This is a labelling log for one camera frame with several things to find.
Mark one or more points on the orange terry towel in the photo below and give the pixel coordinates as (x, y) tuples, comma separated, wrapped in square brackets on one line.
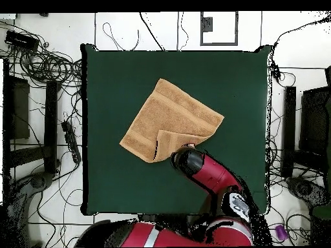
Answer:
[(170, 113)]

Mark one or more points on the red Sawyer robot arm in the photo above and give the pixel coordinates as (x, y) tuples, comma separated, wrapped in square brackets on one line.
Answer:
[(212, 175)]

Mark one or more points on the dark flat panel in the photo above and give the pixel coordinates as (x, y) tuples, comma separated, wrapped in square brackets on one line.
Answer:
[(314, 121), (20, 108)]

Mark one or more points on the dark green table cloth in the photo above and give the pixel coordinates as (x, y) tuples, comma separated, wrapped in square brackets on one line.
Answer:
[(116, 77)]

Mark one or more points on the black power strip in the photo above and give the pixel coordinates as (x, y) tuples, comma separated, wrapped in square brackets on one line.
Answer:
[(71, 142)]

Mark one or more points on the small dark grey plate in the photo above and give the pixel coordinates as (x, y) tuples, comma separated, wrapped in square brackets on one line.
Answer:
[(207, 24)]

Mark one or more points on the dark grey stand foot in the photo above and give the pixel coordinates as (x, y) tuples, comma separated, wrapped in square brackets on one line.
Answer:
[(40, 180), (305, 190)]

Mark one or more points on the purple plastic object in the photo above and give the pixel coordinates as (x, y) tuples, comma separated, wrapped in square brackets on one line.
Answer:
[(281, 232)]

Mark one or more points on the black rectangular device box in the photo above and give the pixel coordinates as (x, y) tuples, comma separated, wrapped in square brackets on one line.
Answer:
[(22, 40)]

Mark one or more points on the black upright stand post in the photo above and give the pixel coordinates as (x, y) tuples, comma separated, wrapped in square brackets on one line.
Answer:
[(51, 124), (289, 129)]

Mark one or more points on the grey square floor frame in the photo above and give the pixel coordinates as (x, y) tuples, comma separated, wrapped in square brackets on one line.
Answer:
[(235, 28)]

